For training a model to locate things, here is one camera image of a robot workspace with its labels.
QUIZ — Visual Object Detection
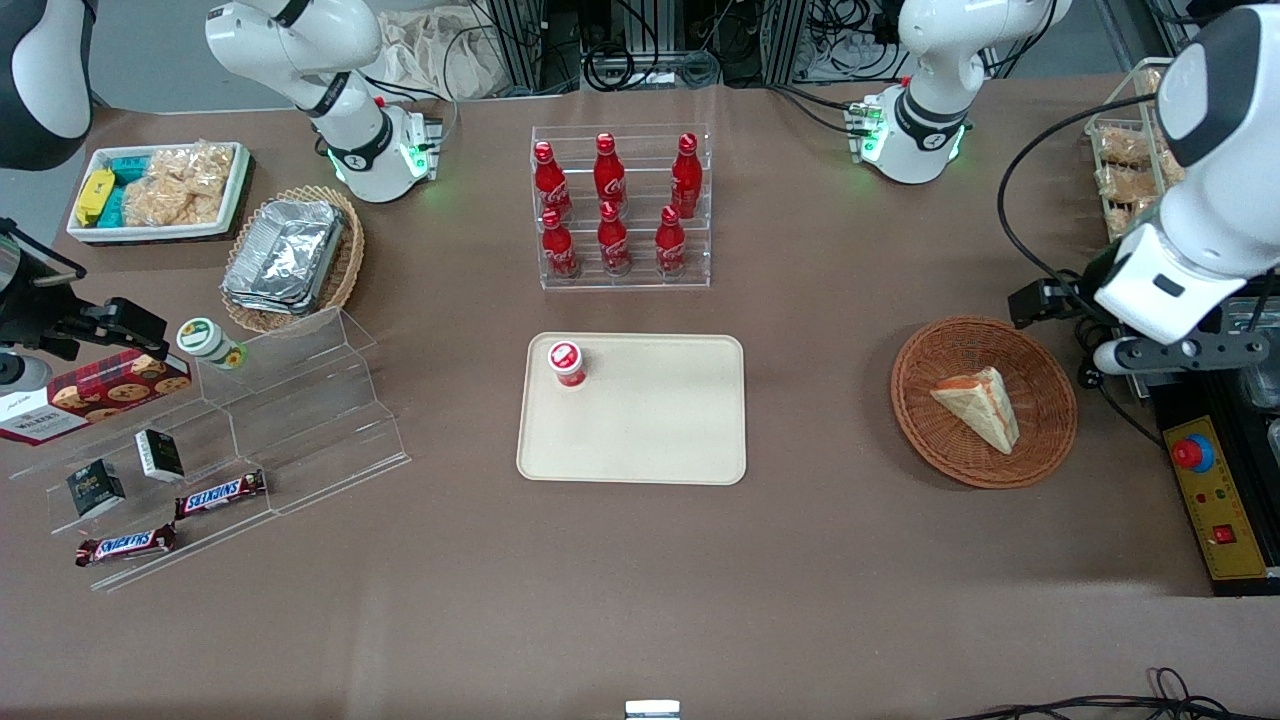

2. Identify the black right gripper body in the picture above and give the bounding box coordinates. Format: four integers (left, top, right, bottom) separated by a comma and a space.
0, 222, 88, 353

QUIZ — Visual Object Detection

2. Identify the triangular sandwich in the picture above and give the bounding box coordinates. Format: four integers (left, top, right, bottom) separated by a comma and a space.
930, 366, 1022, 456

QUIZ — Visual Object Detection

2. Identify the aluminium foil tray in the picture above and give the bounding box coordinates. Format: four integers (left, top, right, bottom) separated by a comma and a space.
226, 198, 347, 301
221, 275, 336, 318

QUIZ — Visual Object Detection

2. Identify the brown round wicker basket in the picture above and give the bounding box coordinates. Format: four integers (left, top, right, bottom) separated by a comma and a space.
890, 316, 1079, 490

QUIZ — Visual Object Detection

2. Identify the white rectangular snack tray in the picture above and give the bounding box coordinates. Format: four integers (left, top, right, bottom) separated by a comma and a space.
66, 142, 252, 245

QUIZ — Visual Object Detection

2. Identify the light oval wicker basket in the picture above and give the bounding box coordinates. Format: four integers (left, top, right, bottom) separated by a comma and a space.
220, 185, 366, 335

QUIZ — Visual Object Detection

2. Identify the beige plastic tray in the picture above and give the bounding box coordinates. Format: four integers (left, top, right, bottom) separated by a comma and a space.
516, 333, 748, 487

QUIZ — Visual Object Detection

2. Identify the red cookie box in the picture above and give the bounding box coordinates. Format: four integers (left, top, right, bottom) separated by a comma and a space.
0, 349, 194, 448

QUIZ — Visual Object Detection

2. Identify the green-lidded white jar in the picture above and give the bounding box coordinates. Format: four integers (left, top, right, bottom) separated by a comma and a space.
177, 318, 249, 372

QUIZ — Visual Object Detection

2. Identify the black control box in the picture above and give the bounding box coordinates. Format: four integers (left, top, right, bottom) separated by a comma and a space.
1148, 270, 1280, 598

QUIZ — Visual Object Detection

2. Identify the metal pan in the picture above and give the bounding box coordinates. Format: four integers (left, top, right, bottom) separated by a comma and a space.
1238, 300, 1280, 413

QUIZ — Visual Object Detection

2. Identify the yellow snack pack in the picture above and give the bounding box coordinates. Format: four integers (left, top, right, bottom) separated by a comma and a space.
76, 168, 117, 227

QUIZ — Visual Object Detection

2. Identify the small black box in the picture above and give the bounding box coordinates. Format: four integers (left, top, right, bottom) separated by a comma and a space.
135, 429, 187, 484
66, 459, 128, 520

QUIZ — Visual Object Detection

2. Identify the clear bag of crackers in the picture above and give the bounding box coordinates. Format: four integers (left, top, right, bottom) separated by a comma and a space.
122, 143, 237, 228

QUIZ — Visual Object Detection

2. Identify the teal snack pack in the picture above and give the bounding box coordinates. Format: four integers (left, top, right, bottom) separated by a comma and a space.
100, 152, 153, 230

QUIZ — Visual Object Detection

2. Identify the snickers chocolate bar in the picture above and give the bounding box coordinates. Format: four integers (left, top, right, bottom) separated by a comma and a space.
75, 522, 179, 569
174, 469, 269, 521

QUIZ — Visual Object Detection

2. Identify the clear acrylic step stand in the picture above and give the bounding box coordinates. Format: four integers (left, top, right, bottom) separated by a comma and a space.
8, 306, 412, 594

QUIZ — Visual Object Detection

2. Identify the yellow control panel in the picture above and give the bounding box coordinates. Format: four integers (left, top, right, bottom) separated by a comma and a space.
1162, 414, 1272, 582

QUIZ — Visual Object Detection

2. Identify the red cola bottle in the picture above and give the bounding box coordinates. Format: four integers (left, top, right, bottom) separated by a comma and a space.
533, 141, 573, 222
655, 206, 688, 278
671, 133, 704, 220
541, 208, 580, 280
598, 201, 632, 277
594, 133, 628, 213

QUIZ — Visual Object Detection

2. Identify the clear acrylic bottle rack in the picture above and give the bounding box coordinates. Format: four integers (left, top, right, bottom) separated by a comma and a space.
531, 124, 713, 292

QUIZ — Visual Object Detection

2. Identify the beige crumpled cloth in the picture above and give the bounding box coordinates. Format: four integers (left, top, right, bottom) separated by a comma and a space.
372, 8, 503, 101

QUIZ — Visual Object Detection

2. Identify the small red-lidded cup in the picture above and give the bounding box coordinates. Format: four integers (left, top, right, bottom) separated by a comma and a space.
547, 341, 588, 390

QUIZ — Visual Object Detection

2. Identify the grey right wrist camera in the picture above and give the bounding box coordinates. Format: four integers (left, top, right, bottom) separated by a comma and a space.
0, 352, 54, 394

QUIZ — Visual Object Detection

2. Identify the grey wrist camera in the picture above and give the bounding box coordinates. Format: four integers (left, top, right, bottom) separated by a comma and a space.
0, 352, 54, 394
1093, 333, 1273, 377

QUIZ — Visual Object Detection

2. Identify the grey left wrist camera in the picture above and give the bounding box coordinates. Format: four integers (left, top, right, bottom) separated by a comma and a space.
1093, 333, 1273, 377

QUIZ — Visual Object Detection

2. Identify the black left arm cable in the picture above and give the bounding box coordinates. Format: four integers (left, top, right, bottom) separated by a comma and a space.
997, 94, 1163, 301

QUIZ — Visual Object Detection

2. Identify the white wire rack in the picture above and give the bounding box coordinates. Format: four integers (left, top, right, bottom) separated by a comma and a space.
1085, 57, 1181, 243

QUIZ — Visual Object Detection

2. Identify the black floor cable bundle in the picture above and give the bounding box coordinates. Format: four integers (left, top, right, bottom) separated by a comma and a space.
945, 667, 1280, 720

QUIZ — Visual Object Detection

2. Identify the aluminium frame rack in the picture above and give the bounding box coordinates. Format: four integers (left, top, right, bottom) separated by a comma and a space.
480, 0, 906, 93

